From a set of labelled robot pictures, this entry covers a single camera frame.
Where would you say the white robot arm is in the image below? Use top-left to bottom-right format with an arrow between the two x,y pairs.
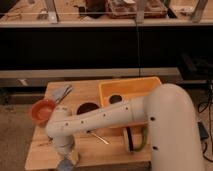
46,84 -> 205,171

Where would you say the metal spoon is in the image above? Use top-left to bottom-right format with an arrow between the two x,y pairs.
87,131 -> 109,145

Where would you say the dark brown round bowl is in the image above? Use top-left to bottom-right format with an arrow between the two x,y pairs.
77,102 -> 99,115

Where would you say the orange bowl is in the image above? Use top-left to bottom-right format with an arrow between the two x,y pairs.
29,99 -> 56,125

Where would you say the dark round object in bin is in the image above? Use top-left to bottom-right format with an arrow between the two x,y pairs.
109,95 -> 122,104

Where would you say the yellow plastic bin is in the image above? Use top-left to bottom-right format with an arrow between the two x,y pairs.
98,77 -> 161,107

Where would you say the red tray on shelf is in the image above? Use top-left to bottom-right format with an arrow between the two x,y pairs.
106,0 -> 168,18

